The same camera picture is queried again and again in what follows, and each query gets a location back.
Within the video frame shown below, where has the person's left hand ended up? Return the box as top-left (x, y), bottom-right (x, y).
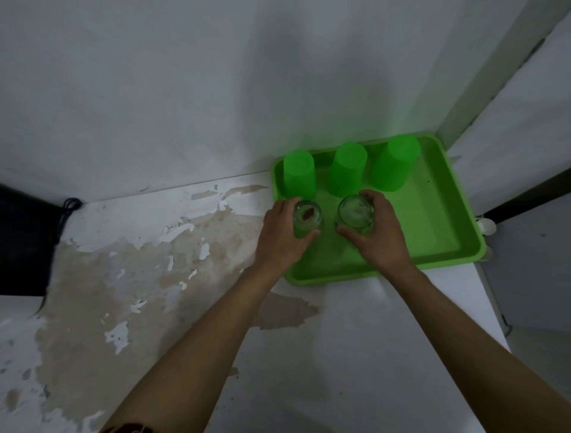
top-left (252, 197), bottom-right (322, 280)

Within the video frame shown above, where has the person's right hand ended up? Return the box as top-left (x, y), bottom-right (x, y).
top-left (335, 189), bottom-right (416, 277)

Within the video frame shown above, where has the stained clear glass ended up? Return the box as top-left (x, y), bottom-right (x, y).
top-left (292, 199), bottom-right (324, 240)

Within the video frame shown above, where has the green plastic tray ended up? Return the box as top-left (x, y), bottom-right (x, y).
top-left (271, 133), bottom-right (487, 287)

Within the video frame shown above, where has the green plastic cup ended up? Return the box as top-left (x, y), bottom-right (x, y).
top-left (283, 149), bottom-right (318, 200)
top-left (371, 134), bottom-right (422, 193)
top-left (328, 142), bottom-right (368, 198)

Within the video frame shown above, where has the person's right forearm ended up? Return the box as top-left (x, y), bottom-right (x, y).
top-left (385, 261), bottom-right (571, 433)

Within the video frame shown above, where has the person's left forearm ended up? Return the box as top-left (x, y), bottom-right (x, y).
top-left (100, 265), bottom-right (280, 433)

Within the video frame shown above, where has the white water dispenser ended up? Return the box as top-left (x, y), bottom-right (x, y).
top-left (0, 183), bottom-right (68, 297)

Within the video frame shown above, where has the black power cable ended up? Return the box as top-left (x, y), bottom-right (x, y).
top-left (37, 197), bottom-right (84, 315)

